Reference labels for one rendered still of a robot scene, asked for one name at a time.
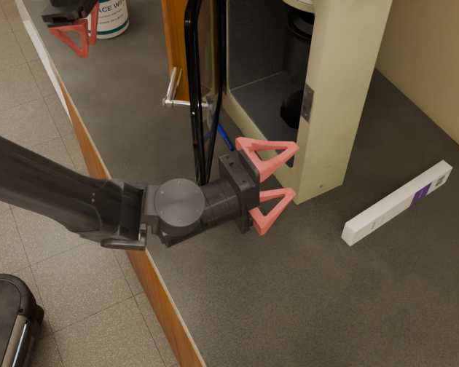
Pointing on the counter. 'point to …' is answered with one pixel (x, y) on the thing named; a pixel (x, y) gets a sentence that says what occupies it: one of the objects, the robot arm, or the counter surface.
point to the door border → (197, 91)
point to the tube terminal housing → (327, 94)
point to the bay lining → (257, 40)
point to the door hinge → (224, 44)
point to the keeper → (307, 103)
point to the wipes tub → (110, 19)
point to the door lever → (175, 91)
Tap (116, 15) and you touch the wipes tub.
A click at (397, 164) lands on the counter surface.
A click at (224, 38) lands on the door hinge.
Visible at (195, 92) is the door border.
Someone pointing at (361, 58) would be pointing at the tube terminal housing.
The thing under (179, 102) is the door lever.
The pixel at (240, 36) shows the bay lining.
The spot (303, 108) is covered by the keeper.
